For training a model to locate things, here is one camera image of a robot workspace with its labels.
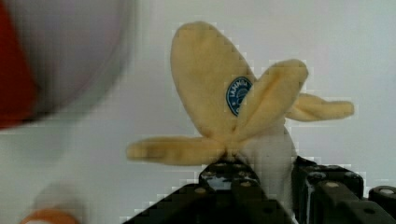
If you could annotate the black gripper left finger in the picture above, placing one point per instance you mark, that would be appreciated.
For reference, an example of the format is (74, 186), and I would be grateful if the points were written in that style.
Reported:
(227, 193)

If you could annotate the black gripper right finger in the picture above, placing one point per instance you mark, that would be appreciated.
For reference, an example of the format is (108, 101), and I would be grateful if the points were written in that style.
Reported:
(331, 194)

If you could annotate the yellow plush peeled banana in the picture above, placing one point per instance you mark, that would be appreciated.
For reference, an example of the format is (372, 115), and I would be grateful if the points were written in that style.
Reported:
(237, 115)

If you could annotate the toy orange slice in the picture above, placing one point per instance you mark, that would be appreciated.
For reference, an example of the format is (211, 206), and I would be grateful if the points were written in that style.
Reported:
(49, 216)

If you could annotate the grey round plate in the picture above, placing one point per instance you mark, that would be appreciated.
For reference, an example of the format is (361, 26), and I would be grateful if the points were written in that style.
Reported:
(68, 44)

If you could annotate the red ketchup bottle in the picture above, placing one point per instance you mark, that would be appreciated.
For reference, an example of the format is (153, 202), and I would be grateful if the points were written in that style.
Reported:
(18, 90)

